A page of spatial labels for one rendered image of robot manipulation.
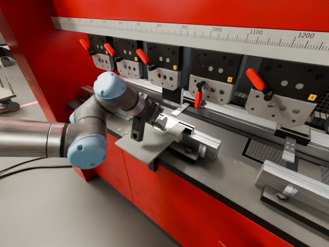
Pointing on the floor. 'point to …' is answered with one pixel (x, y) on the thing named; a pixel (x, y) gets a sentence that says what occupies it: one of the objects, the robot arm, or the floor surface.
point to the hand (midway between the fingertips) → (158, 128)
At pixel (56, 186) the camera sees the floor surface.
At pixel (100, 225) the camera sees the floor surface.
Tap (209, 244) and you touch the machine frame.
